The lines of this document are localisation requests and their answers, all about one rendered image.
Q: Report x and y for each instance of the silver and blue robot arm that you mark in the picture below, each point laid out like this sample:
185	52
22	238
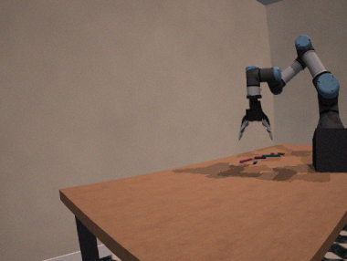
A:
327	85

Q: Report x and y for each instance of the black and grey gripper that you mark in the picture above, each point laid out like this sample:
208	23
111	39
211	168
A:
255	115

